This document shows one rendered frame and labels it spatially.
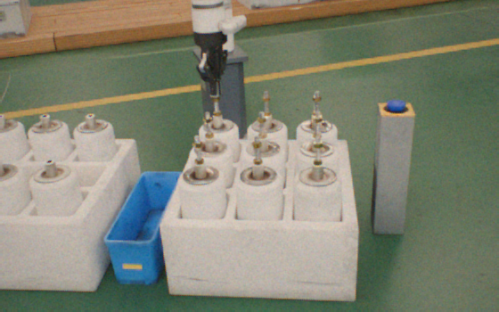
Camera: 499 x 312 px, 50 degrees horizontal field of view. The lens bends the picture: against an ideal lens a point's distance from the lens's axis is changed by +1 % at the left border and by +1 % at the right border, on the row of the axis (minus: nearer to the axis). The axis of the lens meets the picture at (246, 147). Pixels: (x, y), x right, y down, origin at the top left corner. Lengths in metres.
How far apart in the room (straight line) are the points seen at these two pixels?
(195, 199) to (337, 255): 0.30
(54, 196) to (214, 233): 0.34
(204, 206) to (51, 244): 0.34
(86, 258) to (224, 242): 0.30
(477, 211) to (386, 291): 0.40
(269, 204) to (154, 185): 0.45
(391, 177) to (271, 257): 0.35
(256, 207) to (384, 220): 0.39
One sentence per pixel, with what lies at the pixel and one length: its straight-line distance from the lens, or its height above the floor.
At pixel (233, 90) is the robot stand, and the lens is 1.69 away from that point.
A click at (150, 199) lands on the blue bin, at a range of 1.45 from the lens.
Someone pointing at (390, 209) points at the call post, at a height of 0.07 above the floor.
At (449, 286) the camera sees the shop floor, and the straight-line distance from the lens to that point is 1.24.
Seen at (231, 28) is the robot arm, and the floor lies 0.51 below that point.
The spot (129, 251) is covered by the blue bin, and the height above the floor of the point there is 0.09.
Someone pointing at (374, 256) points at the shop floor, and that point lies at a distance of 1.29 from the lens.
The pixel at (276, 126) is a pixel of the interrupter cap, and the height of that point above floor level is 0.25.
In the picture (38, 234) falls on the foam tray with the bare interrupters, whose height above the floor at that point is 0.15.
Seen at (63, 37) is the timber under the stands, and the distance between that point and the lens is 3.06.
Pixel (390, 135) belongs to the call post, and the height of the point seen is 0.27.
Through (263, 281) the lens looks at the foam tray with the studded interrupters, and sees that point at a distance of 1.14.
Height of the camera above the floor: 0.79
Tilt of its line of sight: 27 degrees down
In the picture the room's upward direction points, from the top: 3 degrees counter-clockwise
